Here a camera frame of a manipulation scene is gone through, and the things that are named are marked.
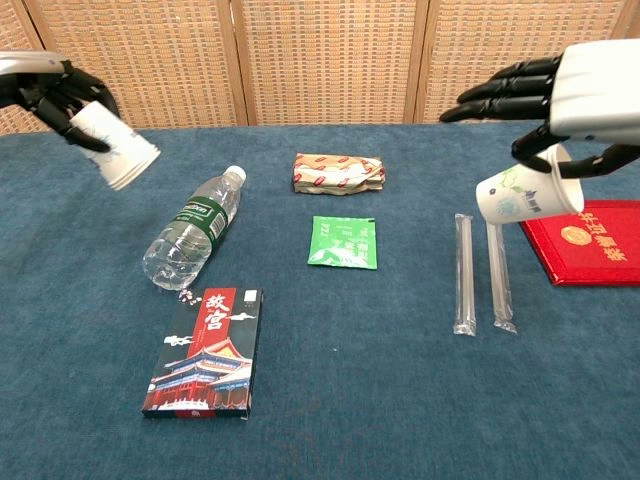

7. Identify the green tea sachet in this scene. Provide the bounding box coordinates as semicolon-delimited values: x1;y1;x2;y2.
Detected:
306;215;379;271

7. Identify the dark palace print box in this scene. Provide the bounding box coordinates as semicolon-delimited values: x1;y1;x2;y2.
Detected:
141;286;265;420

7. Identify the woven bamboo folding screen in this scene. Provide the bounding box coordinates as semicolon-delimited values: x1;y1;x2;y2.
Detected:
0;0;640;136

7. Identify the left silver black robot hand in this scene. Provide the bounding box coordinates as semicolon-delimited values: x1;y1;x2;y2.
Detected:
0;49;121;154

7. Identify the single white printed paper cup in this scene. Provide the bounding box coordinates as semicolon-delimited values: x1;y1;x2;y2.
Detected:
475;143;585;227

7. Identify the clear plastic water bottle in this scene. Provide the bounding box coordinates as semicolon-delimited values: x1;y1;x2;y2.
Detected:
142;165;247;291

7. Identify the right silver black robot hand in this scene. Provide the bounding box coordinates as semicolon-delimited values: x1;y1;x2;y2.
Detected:
439;38;640;179

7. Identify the clear wrapped straw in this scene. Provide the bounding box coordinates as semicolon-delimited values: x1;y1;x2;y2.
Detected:
452;213;476;336
485;222;519;335

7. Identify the blue felt table cover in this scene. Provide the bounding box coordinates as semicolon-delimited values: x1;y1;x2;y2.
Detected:
0;121;640;480

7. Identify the gold red wrapped packet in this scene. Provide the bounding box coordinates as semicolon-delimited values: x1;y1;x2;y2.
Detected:
290;153;386;196

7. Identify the red certificate book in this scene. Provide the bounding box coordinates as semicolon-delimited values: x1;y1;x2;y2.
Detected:
519;199;640;288

